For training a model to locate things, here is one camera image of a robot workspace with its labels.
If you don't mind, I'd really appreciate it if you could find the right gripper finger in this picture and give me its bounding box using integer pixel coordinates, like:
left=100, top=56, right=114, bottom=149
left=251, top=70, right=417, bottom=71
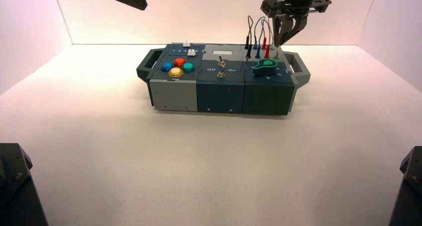
left=288, top=14, right=309, bottom=39
left=273, top=16, right=295, bottom=48

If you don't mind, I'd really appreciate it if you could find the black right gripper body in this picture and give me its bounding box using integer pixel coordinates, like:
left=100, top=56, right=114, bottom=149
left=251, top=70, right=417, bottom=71
left=260, top=0, right=332, bottom=19

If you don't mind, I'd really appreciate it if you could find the white jumper wire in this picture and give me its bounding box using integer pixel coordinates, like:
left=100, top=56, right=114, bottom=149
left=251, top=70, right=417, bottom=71
left=269, top=26, right=280, bottom=60

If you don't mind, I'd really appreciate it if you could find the green rotary knob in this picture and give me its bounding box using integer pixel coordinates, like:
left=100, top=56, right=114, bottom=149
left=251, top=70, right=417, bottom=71
left=252, top=59, right=278, bottom=77

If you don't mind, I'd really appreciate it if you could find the teal and grey control box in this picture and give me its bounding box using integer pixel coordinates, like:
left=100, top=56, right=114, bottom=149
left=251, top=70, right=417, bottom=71
left=136, top=42, right=312, bottom=115

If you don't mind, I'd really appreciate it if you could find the red jumper wire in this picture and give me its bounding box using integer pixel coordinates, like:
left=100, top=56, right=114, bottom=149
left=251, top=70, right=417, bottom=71
left=261, top=19, right=273, bottom=60

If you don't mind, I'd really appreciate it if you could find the blue jumper wire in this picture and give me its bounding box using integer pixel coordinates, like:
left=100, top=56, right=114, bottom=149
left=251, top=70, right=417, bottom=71
left=252, top=16, right=267, bottom=60

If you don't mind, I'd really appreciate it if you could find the black jumper wire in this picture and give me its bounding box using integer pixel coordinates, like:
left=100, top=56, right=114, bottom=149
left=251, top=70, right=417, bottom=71
left=244, top=15, right=254, bottom=59

